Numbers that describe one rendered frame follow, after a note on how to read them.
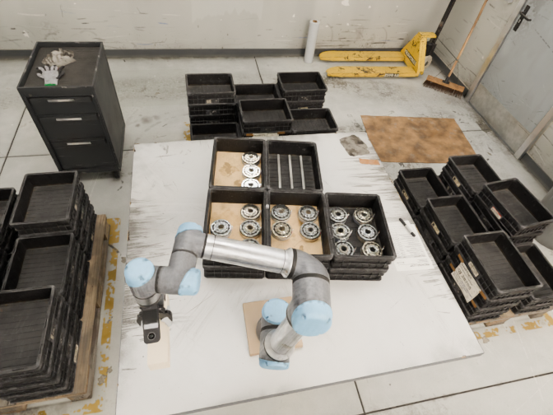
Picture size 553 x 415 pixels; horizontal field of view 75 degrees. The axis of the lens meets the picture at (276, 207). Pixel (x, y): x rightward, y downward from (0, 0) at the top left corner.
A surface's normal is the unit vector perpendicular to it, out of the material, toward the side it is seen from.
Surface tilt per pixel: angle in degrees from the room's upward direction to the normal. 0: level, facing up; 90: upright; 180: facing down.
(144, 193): 0
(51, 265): 0
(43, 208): 0
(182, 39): 90
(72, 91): 90
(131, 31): 90
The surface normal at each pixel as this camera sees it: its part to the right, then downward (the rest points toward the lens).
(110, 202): 0.10, -0.64
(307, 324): 0.00, 0.68
